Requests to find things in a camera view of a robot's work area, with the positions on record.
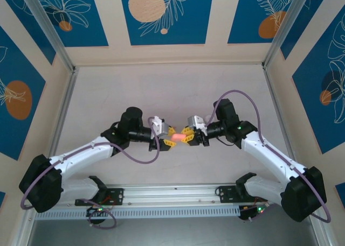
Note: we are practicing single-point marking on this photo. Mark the pink earbud charging case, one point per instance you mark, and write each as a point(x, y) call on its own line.
point(178, 137)

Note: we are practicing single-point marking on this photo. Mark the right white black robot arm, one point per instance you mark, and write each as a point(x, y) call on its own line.
point(269, 154)

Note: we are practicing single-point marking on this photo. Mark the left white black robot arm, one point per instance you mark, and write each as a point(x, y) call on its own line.
point(81, 154)

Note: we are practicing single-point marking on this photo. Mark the aluminium mounting rail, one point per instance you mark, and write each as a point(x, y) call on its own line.
point(172, 195)

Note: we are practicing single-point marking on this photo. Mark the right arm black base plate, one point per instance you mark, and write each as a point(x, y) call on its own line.
point(226, 193)

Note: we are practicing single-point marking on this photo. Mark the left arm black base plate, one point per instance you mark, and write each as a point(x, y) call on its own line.
point(118, 196)

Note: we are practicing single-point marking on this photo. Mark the blue floral wall poster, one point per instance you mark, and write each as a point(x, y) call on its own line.
point(81, 33)
point(318, 108)
point(167, 28)
point(248, 28)
point(13, 127)

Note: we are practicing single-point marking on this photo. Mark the aluminium frame post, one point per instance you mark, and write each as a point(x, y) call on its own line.
point(291, 25)
point(48, 25)

